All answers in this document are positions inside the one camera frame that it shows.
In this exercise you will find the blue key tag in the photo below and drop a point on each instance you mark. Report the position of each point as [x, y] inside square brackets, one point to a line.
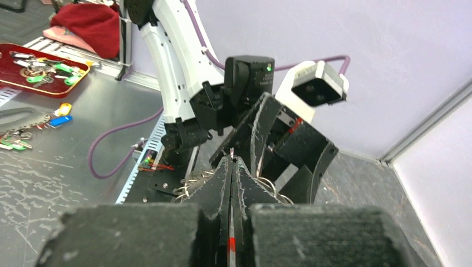
[61, 120]

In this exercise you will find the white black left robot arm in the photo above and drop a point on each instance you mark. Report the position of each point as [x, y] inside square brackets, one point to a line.
[224, 129]

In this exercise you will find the large metal keyring red grip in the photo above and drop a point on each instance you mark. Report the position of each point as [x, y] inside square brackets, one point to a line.
[225, 194]

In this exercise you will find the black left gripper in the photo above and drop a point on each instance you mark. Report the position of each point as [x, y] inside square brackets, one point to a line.
[270, 138]

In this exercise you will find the red cloth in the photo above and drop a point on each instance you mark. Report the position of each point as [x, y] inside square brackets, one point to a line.
[97, 24]

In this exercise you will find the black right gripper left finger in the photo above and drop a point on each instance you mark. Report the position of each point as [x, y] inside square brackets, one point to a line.
[189, 233]

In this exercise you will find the red tray with keys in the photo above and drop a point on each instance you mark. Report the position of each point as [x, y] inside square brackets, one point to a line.
[41, 73]

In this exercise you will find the spare keyring with keys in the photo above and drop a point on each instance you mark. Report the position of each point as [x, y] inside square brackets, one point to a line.
[17, 121]

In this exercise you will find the yellow key tag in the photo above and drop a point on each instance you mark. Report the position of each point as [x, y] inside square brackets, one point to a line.
[63, 110]

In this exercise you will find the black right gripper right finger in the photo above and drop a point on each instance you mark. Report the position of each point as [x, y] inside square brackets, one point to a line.
[344, 211]

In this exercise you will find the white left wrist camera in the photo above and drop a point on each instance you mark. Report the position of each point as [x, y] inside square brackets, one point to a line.
[310, 84]

